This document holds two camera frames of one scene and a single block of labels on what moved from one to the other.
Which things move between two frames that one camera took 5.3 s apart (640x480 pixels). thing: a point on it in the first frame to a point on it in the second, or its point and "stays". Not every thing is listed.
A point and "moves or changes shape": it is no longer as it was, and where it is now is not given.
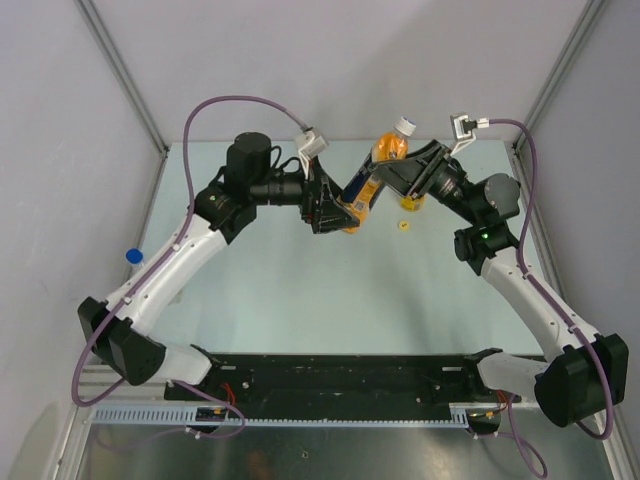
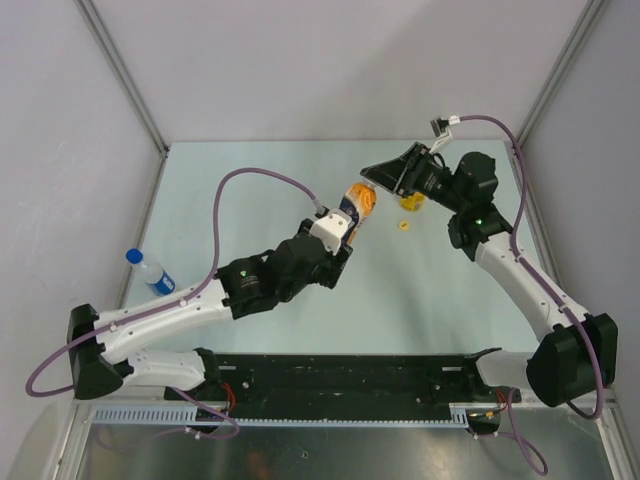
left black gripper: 318,206 to 333,266
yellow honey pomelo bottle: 412,205 stays
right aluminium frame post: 583,30 stays
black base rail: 291,383 stays
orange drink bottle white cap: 389,147 moves or changes shape
